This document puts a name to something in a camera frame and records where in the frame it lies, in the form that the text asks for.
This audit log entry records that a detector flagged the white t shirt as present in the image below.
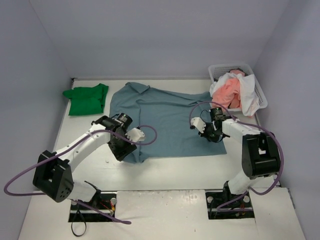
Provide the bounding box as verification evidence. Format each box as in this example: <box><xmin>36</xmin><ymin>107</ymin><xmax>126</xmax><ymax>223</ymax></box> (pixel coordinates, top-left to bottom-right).
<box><xmin>209</xmin><ymin>72</ymin><xmax>261</xmax><ymax>117</ymax></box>

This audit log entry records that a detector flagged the white laundry basket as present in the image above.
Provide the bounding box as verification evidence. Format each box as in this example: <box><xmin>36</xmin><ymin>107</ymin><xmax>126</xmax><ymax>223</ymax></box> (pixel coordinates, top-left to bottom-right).
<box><xmin>208</xmin><ymin>62</ymin><xmax>268</xmax><ymax>109</ymax></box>

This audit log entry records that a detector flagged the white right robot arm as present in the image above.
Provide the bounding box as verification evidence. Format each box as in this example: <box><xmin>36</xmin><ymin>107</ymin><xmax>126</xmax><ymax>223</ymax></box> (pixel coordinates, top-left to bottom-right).
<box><xmin>190</xmin><ymin>107</ymin><xmax>281</xmax><ymax>206</ymax></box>

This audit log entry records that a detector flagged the pink t shirt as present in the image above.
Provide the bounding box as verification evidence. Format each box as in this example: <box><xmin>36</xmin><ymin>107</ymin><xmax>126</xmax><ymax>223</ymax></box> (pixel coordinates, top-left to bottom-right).
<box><xmin>211</xmin><ymin>69</ymin><xmax>261</xmax><ymax>111</ymax></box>

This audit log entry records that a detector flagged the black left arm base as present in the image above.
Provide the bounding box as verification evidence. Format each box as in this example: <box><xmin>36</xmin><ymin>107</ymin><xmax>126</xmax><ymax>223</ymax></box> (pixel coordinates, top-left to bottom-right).
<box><xmin>68</xmin><ymin>191</ymin><xmax>117</xmax><ymax>223</ymax></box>

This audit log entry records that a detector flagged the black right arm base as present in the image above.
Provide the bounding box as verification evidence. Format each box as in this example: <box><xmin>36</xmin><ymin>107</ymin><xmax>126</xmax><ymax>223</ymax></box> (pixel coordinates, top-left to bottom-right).
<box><xmin>205</xmin><ymin>189</ymin><xmax>255</xmax><ymax>220</ymax></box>

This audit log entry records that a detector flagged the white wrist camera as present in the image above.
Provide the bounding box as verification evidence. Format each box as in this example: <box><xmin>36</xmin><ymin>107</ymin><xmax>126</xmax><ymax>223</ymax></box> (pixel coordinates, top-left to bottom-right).
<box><xmin>190</xmin><ymin>117</ymin><xmax>206</xmax><ymax>134</ymax></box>
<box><xmin>125</xmin><ymin>127</ymin><xmax>146</xmax><ymax>144</ymax></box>

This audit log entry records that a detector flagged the grey-blue t shirt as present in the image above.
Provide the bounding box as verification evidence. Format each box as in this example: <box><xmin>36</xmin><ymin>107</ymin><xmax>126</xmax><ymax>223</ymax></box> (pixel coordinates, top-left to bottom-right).
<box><xmin>109</xmin><ymin>82</ymin><xmax>227</xmax><ymax>163</ymax></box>

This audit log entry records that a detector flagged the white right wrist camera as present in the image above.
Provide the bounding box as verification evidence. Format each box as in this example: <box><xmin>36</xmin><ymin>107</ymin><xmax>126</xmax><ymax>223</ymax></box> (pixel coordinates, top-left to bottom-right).
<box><xmin>190</xmin><ymin>117</ymin><xmax>206</xmax><ymax>134</ymax></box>

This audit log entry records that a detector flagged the green t shirt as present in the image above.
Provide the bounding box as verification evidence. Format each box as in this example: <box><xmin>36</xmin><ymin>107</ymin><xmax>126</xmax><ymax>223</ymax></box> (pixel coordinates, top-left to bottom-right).
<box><xmin>62</xmin><ymin>83</ymin><xmax>109</xmax><ymax>117</ymax></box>

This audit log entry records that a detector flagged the black loop cable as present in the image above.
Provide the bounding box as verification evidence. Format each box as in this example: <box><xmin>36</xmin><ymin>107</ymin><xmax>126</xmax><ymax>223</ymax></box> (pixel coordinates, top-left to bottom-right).
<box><xmin>70</xmin><ymin>209</ymin><xmax>88</xmax><ymax>237</ymax></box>

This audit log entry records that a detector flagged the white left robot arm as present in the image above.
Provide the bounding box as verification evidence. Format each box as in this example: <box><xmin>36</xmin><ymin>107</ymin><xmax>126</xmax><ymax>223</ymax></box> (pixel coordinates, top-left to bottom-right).
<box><xmin>32</xmin><ymin>113</ymin><xmax>145</xmax><ymax>210</ymax></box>

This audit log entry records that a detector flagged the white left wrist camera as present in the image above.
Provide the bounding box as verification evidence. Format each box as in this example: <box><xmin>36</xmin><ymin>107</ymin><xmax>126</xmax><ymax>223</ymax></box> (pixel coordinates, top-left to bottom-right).
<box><xmin>125</xmin><ymin>127</ymin><xmax>146</xmax><ymax>144</ymax></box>

